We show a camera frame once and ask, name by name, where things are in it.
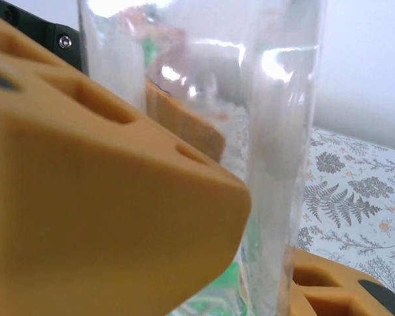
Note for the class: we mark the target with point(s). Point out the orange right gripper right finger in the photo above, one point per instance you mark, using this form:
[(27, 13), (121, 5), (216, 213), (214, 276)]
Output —
[(332, 289)]

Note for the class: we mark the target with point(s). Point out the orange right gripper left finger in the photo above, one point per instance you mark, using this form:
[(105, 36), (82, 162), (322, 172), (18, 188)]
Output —
[(102, 214)]

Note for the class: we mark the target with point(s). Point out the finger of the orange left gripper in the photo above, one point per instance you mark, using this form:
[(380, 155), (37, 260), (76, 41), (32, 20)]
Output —
[(184, 115)]

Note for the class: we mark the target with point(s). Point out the long clear bottle white cap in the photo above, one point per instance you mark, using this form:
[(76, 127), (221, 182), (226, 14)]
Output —
[(276, 131)]

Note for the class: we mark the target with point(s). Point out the floral table cloth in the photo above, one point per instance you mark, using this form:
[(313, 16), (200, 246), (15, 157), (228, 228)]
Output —
[(349, 197)]

